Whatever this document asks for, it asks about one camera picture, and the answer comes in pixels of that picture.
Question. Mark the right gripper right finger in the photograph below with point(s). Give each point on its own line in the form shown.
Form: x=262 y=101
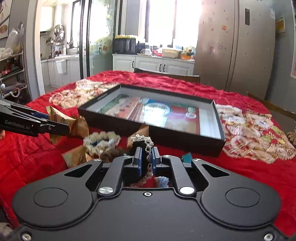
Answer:
x=172 y=167

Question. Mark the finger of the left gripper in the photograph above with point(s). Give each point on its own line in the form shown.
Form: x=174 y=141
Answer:
x=48 y=126

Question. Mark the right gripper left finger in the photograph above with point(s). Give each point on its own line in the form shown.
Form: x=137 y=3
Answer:
x=121 y=172

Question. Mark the brown triangular snack packet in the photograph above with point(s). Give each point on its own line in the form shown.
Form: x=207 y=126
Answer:
x=66 y=123

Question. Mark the brown crochet scrunchie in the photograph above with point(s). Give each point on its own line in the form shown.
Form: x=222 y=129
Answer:
x=109 y=155

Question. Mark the teal binder clip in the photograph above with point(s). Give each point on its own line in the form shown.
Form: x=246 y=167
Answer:
x=187 y=158

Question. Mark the cream crochet scrunchie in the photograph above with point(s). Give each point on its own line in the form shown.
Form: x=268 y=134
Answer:
x=97 y=143

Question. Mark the white black crochet scrunchie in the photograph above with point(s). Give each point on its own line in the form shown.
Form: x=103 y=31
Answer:
x=146 y=145

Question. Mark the light blue crochet scrunchie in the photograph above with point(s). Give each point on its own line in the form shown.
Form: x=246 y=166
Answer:
x=162 y=182

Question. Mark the metal storage rack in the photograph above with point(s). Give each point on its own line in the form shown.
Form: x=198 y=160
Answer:
x=14 y=84

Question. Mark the red quilted bedspread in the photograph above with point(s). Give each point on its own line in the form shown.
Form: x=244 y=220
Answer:
x=256 y=146

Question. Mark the white hanging bin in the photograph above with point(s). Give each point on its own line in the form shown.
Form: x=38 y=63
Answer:
x=61 y=66

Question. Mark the black shallow box tray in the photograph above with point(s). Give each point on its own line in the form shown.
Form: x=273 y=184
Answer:
x=175 y=120

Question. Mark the white kitchen cabinet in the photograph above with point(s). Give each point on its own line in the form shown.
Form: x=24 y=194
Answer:
x=124 y=62

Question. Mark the black microwave oven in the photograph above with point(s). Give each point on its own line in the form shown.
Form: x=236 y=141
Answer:
x=124 y=46

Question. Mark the brown beaded mat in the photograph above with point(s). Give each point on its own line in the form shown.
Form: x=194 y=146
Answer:
x=292 y=138

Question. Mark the white mug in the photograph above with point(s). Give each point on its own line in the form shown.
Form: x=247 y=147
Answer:
x=146 y=51

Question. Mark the cream plastic container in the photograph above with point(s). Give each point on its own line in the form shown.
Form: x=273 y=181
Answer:
x=170 y=53

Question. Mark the silver double door refrigerator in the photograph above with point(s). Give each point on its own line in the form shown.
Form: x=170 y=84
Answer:
x=235 y=46

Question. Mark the framed wall picture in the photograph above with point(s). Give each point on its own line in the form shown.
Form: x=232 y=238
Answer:
x=5 y=11

